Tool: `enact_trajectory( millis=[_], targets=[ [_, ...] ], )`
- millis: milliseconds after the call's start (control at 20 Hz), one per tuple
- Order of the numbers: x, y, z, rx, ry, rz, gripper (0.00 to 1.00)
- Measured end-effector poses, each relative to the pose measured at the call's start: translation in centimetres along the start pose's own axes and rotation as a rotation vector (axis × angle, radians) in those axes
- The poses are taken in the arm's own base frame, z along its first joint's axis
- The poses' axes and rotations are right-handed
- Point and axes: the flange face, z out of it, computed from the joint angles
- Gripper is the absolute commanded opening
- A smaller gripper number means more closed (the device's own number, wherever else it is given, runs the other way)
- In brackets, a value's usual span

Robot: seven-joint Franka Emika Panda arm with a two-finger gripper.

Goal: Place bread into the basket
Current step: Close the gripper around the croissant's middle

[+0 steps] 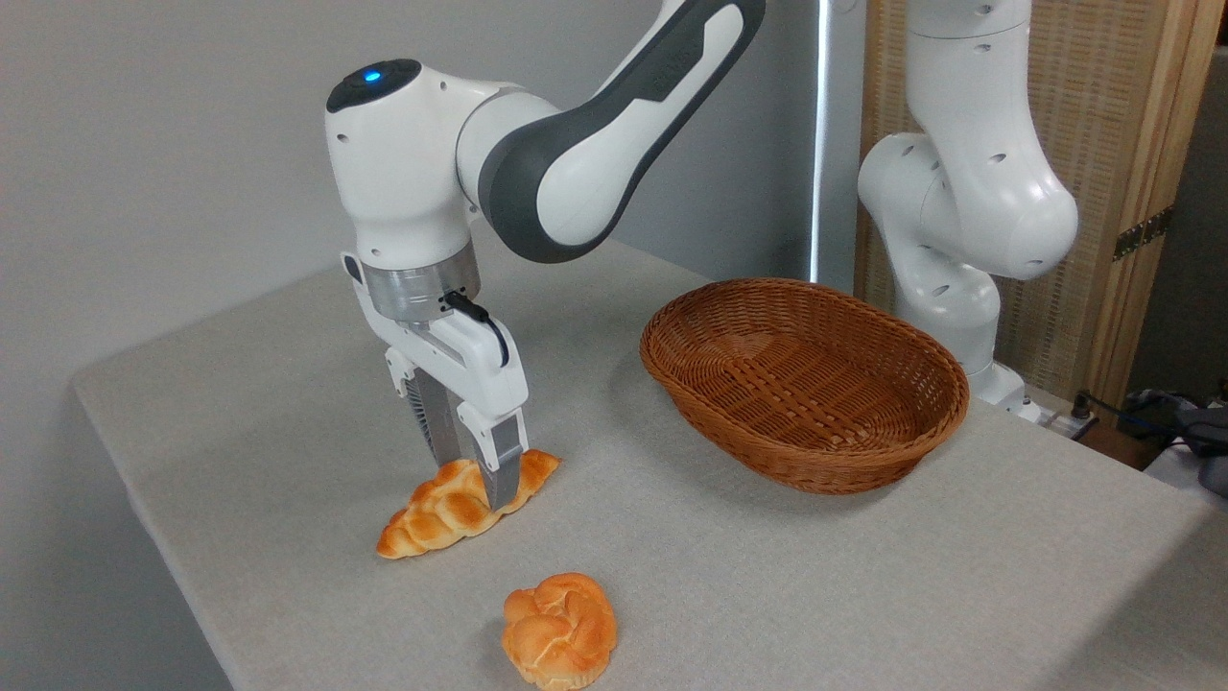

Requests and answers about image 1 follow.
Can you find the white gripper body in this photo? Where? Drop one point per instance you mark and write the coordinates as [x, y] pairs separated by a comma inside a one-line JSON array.
[[480, 369]]

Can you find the white power strip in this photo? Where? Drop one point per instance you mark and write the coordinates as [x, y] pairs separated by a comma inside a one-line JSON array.
[[1050, 417]]

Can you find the metal screen hinge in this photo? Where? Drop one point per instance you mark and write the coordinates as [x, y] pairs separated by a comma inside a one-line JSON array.
[[1142, 233]]

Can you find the brown oval wicker basket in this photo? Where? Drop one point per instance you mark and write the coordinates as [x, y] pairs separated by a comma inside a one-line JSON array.
[[815, 422]]

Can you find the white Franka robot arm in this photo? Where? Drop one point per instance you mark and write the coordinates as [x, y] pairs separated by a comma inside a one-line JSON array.
[[403, 163]]

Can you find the grey tablecloth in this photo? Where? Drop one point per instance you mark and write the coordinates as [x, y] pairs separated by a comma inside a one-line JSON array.
[[288, 432]]

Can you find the round knotted bread roll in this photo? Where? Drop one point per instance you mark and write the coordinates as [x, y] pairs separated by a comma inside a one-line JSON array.
[[561, 629]]

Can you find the long braided bread loaf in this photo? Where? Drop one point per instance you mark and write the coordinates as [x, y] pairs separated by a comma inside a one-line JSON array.
[[441, 509]]

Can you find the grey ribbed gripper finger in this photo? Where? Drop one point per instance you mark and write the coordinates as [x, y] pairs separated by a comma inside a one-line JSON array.
[[436, 427], [501, 461]]

